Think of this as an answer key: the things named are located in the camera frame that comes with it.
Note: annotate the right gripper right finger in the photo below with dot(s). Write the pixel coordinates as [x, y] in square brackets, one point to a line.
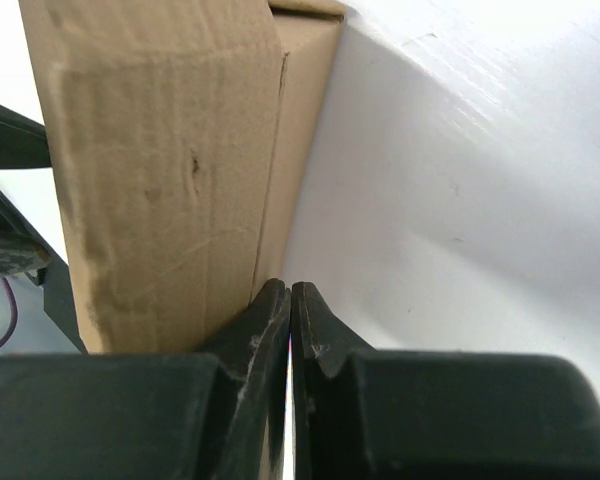
[363, 413]

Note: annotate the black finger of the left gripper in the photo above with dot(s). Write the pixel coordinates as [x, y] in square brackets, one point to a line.
[23, 142]

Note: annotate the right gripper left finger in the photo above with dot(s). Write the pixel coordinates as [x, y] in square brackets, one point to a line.
[217, 413]

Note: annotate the cardboard box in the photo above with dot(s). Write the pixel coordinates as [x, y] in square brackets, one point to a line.
[179, 133]

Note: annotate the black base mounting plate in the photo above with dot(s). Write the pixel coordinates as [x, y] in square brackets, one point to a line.
[24, 251]

